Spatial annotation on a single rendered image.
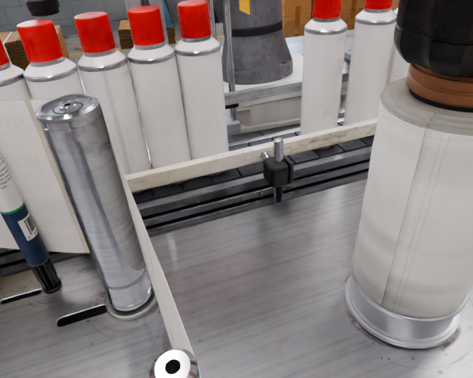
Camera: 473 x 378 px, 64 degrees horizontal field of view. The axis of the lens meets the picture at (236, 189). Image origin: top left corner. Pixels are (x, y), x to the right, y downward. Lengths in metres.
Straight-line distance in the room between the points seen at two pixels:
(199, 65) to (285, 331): 0.28
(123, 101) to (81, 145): 0.20
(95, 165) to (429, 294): 0.24
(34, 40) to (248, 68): 0.43
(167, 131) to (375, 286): 0.28
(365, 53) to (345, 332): 0.36
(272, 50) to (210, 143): 0.34
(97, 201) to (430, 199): 0.21
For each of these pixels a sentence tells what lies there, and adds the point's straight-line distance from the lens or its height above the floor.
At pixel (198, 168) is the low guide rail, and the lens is 0.47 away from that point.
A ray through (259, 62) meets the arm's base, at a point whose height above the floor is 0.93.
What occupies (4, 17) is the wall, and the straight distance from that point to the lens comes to 6.08.
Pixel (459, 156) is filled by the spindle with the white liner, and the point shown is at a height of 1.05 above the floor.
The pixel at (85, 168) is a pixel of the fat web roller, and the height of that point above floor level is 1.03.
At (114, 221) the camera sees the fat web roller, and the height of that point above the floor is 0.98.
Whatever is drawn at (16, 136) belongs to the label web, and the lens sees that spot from 0.32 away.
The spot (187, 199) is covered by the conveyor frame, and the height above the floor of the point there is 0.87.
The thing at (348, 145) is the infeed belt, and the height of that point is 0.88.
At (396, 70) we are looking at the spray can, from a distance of 0.59.
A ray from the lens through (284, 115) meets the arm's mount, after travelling 0.72.
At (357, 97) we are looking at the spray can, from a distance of 0.58.
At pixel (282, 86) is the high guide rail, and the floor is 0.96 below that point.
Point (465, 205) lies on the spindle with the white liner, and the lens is 0.25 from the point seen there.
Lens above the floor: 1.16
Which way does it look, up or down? 35 degrees down
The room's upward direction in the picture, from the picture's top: 4 degrees counter-clockwise
